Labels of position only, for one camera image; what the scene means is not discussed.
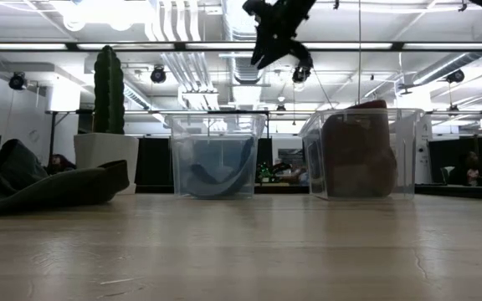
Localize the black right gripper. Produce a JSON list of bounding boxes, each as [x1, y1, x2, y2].
[[243, 0, 318, 71]]

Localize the maroon cap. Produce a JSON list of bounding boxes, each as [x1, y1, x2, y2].
[[321, 99, 392, 168], [328, 158, 398, 198]]

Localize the clear plastic bin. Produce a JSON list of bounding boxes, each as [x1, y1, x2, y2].
[[298, 107, 425, 201], [165, 112, 267, 200]]

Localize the black ceiling spotlight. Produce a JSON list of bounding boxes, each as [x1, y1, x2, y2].
[[445, 69, 466, 84], [149, 65, 168, 84], [8, 71, 28, 91]]

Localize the black overhead beam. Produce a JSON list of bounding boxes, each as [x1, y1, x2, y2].
[[0, 40, 482, 53]]

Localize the green cactus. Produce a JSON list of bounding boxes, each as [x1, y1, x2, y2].
[[93, 44, 126, 135]]

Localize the white hexagonal plant pot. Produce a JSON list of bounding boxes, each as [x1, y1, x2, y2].
[[73, 132, 141, 196]]

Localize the person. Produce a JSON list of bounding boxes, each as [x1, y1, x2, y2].
[[46, 153, 77, 176], [449, 150, 482, 187]]

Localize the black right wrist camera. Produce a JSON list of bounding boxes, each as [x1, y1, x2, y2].
[[290, 54, 315, 84]]

